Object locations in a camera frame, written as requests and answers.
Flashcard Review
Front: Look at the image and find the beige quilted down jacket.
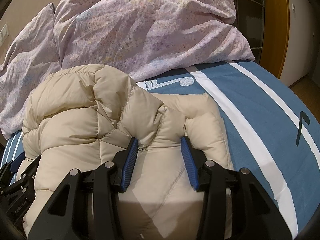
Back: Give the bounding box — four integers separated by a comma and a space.
22, 64, 233, 239

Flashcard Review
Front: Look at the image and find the blue white striped bed sheet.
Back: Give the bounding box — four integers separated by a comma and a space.
1, 61, 319, 239

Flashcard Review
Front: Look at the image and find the lilac floral duvet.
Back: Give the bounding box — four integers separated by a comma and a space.
1, 0, 254, 139

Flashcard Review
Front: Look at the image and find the wooden door frame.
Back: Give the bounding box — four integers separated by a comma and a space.
260, 0, 290, 78

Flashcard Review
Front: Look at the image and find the white wall switch socket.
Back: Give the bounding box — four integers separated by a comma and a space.
0, 24, 9, 46

